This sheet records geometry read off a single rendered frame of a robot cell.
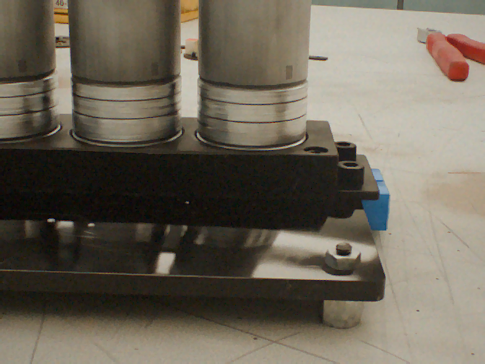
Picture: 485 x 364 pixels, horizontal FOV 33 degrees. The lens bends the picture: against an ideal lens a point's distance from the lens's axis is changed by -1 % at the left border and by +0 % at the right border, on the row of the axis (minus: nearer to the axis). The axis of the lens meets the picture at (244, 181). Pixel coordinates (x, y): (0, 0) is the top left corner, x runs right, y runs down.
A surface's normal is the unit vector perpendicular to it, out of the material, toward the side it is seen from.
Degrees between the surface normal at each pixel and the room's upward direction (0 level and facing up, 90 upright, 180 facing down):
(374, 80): 0
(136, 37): 90
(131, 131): 90
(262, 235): 0
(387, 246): 0
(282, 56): 90
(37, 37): 90
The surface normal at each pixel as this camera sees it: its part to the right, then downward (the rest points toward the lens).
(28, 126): 0.66, 0.26
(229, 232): 0.02, -0.95
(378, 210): -0.03, 0.32
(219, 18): -0.63, 0.24
